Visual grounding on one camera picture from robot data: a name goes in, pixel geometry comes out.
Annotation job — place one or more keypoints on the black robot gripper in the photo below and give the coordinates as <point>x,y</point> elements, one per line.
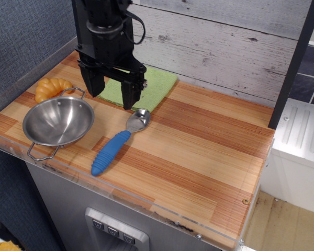
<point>110,55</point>

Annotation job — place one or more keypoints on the green cloth napkin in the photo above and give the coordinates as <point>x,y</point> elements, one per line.
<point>159,84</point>

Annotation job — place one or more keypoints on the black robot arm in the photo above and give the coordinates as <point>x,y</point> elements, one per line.
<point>100,16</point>

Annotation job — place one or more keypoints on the orange plastic croissant toy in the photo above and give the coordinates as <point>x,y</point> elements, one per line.
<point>50,87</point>

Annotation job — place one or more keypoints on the clear acrylic table edge guard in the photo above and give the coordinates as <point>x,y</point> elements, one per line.
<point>178,208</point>

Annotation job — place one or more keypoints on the grey toy fridge cabinet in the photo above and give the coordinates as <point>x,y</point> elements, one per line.
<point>74,232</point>

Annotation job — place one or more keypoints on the silver dispenser button panel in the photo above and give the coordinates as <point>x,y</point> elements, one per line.
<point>108,233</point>

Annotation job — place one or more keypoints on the yellow toy on floor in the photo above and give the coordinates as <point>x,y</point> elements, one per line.
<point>9,246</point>

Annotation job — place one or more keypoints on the white toy sink unit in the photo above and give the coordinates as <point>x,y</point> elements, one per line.
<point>289,170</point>

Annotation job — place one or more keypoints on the blue handled metal spoon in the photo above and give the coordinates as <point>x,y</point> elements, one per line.
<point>138,121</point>

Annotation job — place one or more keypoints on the stainless steel bowl with handles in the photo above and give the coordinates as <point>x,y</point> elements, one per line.
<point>58,121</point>

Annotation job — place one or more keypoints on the dark right frame post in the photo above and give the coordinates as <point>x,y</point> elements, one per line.
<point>295,63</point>

